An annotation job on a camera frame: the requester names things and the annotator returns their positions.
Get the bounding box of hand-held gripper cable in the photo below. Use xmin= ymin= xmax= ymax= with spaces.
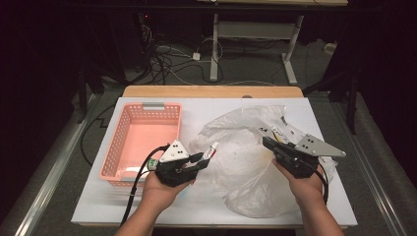
xmin=119 ymin=145 xmax=171 ymax=228
xmin=315 ymin=162 xmax=330 ymax=207

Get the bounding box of left hand-held gripper cable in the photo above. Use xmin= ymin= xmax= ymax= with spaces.
xmin=119 ymin=145 xmax=171 ymax=228

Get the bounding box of small white tube red cap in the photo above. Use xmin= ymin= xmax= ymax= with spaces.
xmin=202 ymin=141 xmax=220 ymax=162

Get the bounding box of pink plastic basket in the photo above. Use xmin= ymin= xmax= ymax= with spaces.
xmin=98 ymin=101 xmax=183 ymax=188

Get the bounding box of clear plastic bag yellow smiley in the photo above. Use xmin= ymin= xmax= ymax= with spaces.
xmin=188 ymin=104 xmax=339 ymax=219

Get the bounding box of white table board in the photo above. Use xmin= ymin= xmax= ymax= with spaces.
xmin=70 ymin=96 xmax=359 ymax=228

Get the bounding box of white desk frame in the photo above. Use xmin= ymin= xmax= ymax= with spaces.
xmin=208 ymin=13 xmax=305 ymax=87

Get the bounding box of right hand-held gripper cable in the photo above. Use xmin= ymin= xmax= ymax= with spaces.
xmin=315 ymin=162 xmax=330 ymax=207

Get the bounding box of black stand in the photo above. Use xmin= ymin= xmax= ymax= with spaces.
xmin=76 ymin=60 xmax=134 ymax=125
xmin=302 ymin=63 xmax=361 ymax=136

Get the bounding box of metal floor rail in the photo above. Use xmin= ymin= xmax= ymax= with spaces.
xmin=16 ymin=93 xmax=101 ymax=236
xmin=338 ymin=129 xmax=409 ymax=236

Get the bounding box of black floor cable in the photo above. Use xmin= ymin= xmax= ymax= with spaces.
xmin=79 ymin=103 xmax=116 ymax=167

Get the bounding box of tangle of floor cables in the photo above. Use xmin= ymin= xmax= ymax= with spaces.
xmin=140 ymin=23 xmax=227 ymax=87

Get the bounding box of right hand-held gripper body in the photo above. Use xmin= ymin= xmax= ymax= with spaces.
xmin=274 ymin=134 xmax=347 ymax=180

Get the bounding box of person's left hand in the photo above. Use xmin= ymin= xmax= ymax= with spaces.
xmin=140 ymin=170 xmax=199 ymax=215

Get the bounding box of person's right hand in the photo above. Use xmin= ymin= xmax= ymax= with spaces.
xmin=270 ymin=158 xmax=327 ymax=210

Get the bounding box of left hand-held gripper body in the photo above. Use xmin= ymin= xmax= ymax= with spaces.
xmin=154 ymin=140 xmax=200 ymax=189

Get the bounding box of wooden table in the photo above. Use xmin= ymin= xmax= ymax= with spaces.
xmin=121 ymin=85 xmax=305 ymax=99

